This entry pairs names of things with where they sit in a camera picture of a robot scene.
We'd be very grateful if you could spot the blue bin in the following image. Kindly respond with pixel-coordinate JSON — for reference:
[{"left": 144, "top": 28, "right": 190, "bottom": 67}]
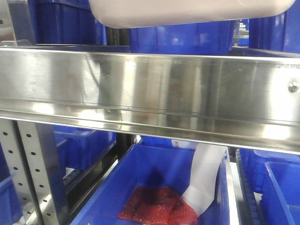
[
  {"left": 73, "top": 144, "right": 230, "bottom": 225},
  {"left": 28, "top": 0, "right": 107, "bottom": 45},
  {"left": 249, "top": 0, "right": 300, "bottom": 53},
  {"left": 129, "top": 21, "right": 235, "bottom": 55},
  {"left": 53, "top": 125, "right": 116, "bottom": 170},
  {"left": 239, "top": 149, "right": 300, "bottom": 225}
]

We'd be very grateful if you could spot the blue bin bottom left corner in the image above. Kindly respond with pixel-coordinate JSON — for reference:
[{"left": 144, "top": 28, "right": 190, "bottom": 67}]
[{"left": 0, "top": 148, "right": 23, "bottom": 225}]

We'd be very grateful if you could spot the pale pink plastic bin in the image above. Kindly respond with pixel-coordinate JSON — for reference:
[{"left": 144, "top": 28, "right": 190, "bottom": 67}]
[{"left": 90, "top": 0, "right": 294, "bottom": 29}]

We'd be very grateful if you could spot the blue bin upper right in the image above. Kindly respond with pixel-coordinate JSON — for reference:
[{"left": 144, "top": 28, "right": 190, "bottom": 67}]
[{"left": 249, "top": 0, "right": 300, "bottom": 53}]

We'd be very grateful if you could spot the red bubble wrap bag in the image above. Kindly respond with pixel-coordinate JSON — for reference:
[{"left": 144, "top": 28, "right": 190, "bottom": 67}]
[{"left": 118, "top": 186, "right": 198, "bottom": 225}]

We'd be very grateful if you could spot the steel bolt on rail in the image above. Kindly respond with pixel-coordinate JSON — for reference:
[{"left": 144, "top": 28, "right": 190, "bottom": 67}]
[{"left": 288, "top": 81, "right": 300, "bottom": 93}]

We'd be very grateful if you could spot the blue bin upper left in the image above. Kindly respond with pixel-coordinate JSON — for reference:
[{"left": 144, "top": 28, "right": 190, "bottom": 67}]
[{"left": 28, "top": 0, "right": 107, "bottom": 45}]

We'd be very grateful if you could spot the perforated steel shelf post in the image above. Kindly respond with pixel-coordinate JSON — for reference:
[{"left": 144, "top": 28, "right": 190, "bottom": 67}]
[{"left": 0, "top": 119, "right": 69, "bottom": 225}]

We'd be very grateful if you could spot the stainless steel shelf rail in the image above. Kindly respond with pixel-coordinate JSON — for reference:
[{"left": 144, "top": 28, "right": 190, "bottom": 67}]
[{"left": 0, "top": 46, "right": 300, "bottom": 154}]

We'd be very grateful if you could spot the blue bin upper centre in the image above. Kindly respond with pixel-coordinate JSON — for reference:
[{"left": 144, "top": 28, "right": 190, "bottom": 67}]
[{"left": 129, "top": 21, "right": 235, "bottom": 55}]

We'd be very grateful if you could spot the blue bin lower centre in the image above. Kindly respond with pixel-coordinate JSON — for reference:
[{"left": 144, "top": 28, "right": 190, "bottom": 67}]
[{"left": 73, "top": 144, "right": 230, "bottom": 225}]

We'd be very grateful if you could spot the blue bin lower right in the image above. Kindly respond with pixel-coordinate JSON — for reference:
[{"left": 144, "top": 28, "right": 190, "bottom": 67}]
[{"left": 239, "top": 149, "right": 300, "bottom": 225}]

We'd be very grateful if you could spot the blue bin lower left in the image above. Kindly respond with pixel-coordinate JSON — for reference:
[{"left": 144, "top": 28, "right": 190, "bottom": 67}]
[{"left": 53, "top": 125, "right": 116, "bottom": 170}]

